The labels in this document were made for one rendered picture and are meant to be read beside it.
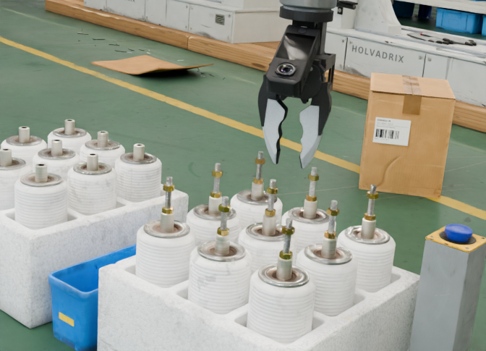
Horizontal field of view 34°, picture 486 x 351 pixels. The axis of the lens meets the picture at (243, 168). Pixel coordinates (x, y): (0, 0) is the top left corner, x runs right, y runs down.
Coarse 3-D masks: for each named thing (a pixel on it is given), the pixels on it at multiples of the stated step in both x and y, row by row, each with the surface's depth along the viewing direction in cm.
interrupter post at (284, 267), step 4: (280, 260) 114; (284, 260) 114; (288, 260) 114; (292, 260) 115; (280, 264) 114; (284, 264) 114; (288, 264) 114; (292, 264) 115; (280, 268) 115; (284, 268) 114; (288, 268) 114; (276, 272) 116; (280, 272) 115; (284, 272) 115; (288, 272) 115; (280, 276) 115; (284, 276) 115; (288, 276) 115
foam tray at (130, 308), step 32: (128, 288) 127; (160, 288) 125; (384, 288) 131; (416, 288) 135; (128, 320) 128; (160, 320) 123; (192, 320) 118; (224, 320) 117; (320, 320) 119; (352, 320) 120; (384, 320) 128
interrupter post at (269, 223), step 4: (264, 216) 130; (264, 220) 130; (268, 220) 130; (272, 220) 130; (264, 224) 130; (268, 224) 130; (272, 224) 130; (264, 228) 130; (268, 228) 130; (272, 228) 130; (264, 232) 131; (268, 232) 130; (272, 232) 131
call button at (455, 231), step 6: (450, 228) 117; (456, 228) 117; (462, 228) 118; (468, 228) 118; (450, 234) 117; (456, 234) 116; (462, 234) 116; (468, 234) 116; (456, 240) 117; (462, 240) 117
